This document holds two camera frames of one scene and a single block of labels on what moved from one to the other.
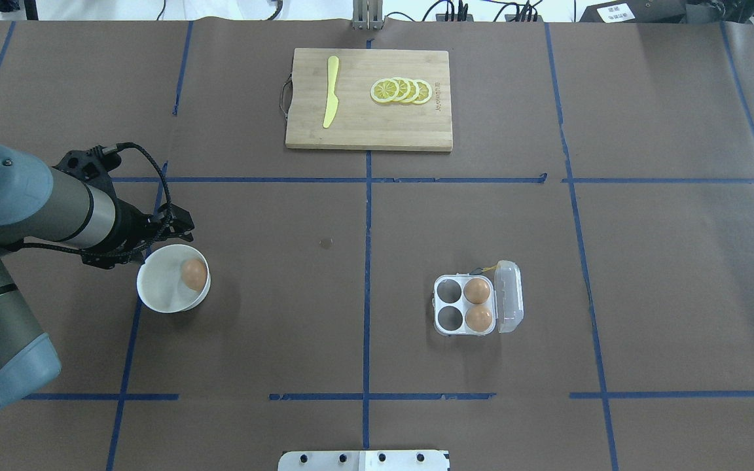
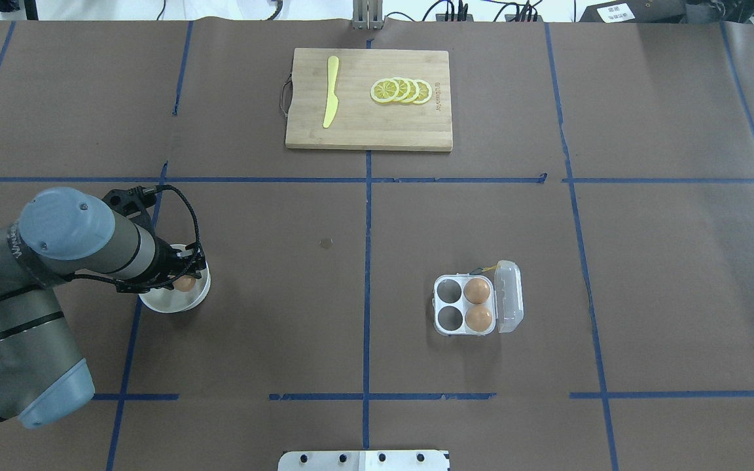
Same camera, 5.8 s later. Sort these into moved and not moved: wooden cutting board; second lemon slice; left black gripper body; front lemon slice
Moved: left black gripper body
Not moved: front lemon slice; wooden cutting board; second lemon slice
